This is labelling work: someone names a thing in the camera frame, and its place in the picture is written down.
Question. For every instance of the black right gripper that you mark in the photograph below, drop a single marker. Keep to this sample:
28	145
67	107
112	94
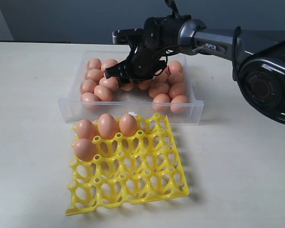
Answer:
141	64

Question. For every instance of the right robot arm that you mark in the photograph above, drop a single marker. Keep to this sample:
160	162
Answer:
257	57

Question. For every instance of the clear plastic box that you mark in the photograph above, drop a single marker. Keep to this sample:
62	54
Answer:
133	102

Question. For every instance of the yellow plastic egg tray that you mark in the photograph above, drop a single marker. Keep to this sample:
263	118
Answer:
142	168

